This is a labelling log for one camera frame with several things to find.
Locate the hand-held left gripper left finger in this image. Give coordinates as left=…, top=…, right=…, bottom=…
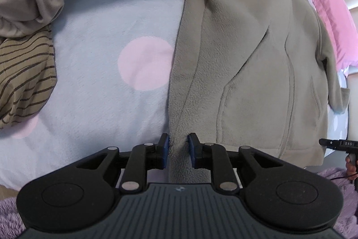
left=60, top=133, right=170, bottom=192

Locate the brown striped garment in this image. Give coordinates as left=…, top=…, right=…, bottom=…
left=0, top=28, right=58, bottom=130

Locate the polka dot bed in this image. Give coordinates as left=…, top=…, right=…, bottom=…
left=0, top=0, right=358, bottom=192

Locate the tan cloth garment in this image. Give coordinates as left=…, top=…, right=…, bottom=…
left=0, top=0, right=65, bottom=38

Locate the pink pillow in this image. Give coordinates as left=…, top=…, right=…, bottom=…
left=288, top=0, right=358, bottom=71

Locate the black cable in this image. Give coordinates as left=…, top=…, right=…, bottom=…
left=330, top=173, right=357, bottom=181

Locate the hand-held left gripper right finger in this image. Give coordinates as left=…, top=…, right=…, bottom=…
left=187, top=133, right=297, bottom=192

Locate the person's right hand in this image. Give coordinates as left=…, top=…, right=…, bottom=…
left=345, top=156, right=358, bottom=181

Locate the beige fleece hoodie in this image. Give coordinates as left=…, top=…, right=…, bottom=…
left=0, top=0, right=351, bottom=192

